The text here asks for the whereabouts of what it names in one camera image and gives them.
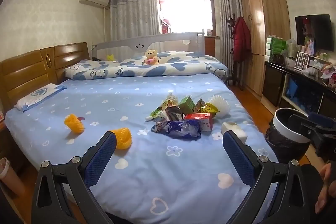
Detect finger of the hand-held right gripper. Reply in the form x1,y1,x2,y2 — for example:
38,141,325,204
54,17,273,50
289,114,319,139
308,112,336,128

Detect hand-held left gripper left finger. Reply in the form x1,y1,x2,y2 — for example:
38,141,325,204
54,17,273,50
31,131,117,224

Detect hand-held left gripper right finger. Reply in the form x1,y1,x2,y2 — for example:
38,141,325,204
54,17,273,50
223,130,311,224

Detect black white trash bin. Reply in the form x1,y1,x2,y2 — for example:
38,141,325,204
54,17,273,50
265,108,313,163

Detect small orange item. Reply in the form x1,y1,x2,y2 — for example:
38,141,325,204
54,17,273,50
64,114,85,134

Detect red white box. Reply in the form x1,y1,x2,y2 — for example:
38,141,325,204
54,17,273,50
183,112,214,132

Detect yellow snack packet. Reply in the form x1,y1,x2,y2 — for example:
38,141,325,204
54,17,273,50
196,102,219,118

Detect blue plastic wrapper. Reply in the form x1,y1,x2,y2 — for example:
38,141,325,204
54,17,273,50
151,119,202,138

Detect green carton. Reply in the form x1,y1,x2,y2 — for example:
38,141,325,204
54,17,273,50
178,96,195,115

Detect silver wrapper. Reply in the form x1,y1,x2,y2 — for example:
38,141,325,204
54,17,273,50
164,107,184,122

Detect person's right hand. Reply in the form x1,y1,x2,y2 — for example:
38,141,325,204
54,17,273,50
314,163,336,214

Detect white foam block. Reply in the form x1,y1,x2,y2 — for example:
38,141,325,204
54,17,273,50
221,122,248,144

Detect blue folder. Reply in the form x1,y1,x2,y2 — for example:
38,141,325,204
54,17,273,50
286,80,298,98

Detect black glossy cabinet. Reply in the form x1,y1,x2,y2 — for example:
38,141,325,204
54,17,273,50
262,60,336,119

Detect black photo sheet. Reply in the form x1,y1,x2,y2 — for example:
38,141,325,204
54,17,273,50
294,51,310,71

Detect brown patterned bag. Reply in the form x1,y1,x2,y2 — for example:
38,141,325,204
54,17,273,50
270,52,286,65

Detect bed with blue flower sheet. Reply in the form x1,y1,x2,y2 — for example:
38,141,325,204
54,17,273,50
5,73,280,224

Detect clear plastic bag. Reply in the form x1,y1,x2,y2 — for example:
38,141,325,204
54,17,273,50
286,39,300,67

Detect green white wrapper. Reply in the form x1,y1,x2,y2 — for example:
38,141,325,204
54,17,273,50
145,106,168,122

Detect framed portrait photo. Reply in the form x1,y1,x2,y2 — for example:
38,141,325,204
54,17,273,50
304,37,315,56

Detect stack of green tissue packs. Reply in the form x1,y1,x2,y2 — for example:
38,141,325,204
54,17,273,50
265,35,286,62

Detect dark wooden coat rack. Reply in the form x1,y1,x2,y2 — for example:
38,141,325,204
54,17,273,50
226,13,244,90

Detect green and clear wrappers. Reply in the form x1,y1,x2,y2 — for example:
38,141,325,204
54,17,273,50
161,93,179,109

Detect white blue printed pillow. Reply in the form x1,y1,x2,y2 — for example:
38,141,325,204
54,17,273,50
14,83,68,112

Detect pink tumbler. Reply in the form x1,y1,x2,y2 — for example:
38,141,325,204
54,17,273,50
0,157,25,195

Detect wooden wardrobe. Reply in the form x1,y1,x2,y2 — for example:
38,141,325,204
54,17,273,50
239,0,290,96

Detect red jacket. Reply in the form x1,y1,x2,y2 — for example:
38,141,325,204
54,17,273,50
232,17,252,62

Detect small yellow teddy bear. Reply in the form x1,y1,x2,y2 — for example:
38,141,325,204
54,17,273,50
143,49,160,65

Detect wooden headboard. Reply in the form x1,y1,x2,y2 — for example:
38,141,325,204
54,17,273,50
0,42,90,111

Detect blue heart printed duvet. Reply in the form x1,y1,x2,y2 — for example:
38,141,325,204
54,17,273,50
64,50,228,81

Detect wooden drawer cabinet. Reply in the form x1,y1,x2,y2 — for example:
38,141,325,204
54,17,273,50
204,35,216,56

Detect grey patterned curtain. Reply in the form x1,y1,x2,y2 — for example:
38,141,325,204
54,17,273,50
217,0,243,75
110,0,161,42

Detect bright window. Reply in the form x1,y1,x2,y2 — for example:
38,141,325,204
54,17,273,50
157,0,217,37

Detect black wall television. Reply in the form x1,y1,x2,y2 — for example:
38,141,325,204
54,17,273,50
295,14,332,51

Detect grey bed guard rail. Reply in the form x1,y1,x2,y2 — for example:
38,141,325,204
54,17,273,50
91,29,206,62

